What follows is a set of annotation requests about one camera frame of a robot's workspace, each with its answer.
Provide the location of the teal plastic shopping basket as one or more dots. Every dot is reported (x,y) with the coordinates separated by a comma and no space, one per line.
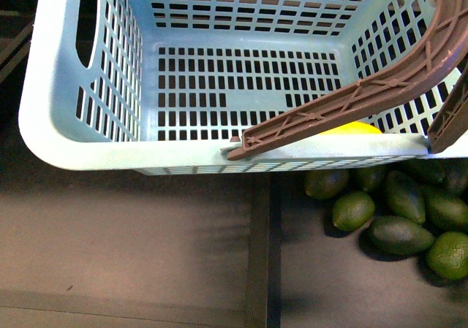
(168,87)

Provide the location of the yellow mango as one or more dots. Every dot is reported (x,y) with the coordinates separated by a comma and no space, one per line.
(353,128)

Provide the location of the brown basket handle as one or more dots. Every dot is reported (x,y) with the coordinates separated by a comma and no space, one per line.
(431,60)

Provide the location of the green avocado round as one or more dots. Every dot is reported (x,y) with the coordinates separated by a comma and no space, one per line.
(351,211)

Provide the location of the dark avocado long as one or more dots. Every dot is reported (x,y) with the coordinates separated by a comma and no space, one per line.
(404,197)

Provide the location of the green avocado right edge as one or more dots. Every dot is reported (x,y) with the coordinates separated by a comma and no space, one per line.
(447,256)

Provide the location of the dark wooden display stand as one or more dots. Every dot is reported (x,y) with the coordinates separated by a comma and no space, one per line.
(120,248)

